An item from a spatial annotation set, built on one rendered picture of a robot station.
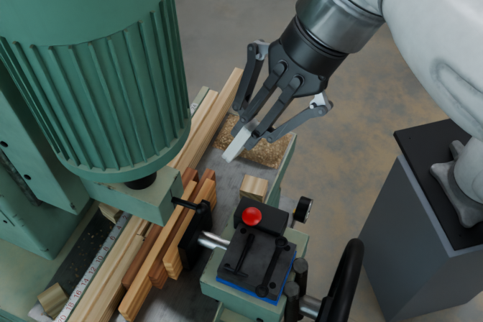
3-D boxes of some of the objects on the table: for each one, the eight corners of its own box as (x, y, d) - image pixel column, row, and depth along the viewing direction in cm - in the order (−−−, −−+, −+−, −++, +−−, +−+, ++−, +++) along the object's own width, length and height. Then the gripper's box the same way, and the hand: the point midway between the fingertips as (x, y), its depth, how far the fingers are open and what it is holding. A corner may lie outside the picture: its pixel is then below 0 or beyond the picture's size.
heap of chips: (277, 169, 92) (278, 159, 89) (211, 146, 95) (210, 135, 92) (292, 134, 97) (294, 123, 94) (229, 113, 100) (229, 102, 97)
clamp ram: (223, 284, 78) (221, 264, 71) (182, 267, 80) (176, 246, 73) (244, 237, 83) (244, 214, 76) (205, 222, 85) (202, 198, 77)
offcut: (244, 182, 90) (245, 173, 87) (267, 189, 89) (268, 180, 87) (239, 198, 88) (238, 190, 85) (261, 205, 87) (262, 196, 85)
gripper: (379, 59, 55) (275, 175, 70) (297, -14, 57) (213, 115, 72) (358, 78, 49) (249, 200, 65) (267, -2, 51) (182, 134, 66)
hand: (241, 140), depth 66 cm, fingers closed
